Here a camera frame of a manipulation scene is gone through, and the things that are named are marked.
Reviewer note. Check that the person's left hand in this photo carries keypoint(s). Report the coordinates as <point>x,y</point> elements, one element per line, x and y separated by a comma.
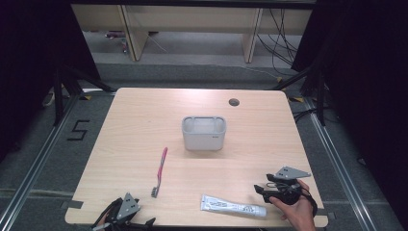
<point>103,220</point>

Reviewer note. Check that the black curtain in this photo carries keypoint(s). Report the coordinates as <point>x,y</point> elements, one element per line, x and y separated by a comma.
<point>35,48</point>
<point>365,64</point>

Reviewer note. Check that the beige wooden cabinet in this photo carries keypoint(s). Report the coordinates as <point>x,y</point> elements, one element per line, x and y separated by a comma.
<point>192,19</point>

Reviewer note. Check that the small colourful items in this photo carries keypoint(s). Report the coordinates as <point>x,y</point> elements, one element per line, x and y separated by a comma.
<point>123,43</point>

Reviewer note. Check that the white toothpaste tube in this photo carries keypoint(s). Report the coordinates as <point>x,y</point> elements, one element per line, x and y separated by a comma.
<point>231,205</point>

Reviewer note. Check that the black metal stand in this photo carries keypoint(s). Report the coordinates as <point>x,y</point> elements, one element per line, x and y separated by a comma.
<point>58,96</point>
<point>320,96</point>

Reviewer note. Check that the person's right hand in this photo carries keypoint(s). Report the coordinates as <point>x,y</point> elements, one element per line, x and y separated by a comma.
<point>300,215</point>

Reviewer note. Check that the pink toothbrush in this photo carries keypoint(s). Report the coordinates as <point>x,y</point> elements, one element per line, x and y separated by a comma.
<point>159,173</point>

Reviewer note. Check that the yellow tape piece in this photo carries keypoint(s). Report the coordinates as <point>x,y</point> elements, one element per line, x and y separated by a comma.
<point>296,99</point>
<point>85,97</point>

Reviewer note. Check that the grey plastic holder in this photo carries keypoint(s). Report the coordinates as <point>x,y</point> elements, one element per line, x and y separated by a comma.
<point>203,141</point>

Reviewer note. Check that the aluminium floor rail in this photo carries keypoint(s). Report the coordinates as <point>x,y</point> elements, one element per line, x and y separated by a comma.
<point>340,166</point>
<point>32,173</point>

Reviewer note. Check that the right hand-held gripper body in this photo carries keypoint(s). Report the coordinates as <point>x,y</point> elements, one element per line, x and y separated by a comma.
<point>288,192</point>

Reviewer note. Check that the grey table grommet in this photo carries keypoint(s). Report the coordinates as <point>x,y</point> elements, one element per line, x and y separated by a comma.
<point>234,102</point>

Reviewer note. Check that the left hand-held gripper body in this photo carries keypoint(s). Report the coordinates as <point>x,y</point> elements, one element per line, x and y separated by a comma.
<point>126,208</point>

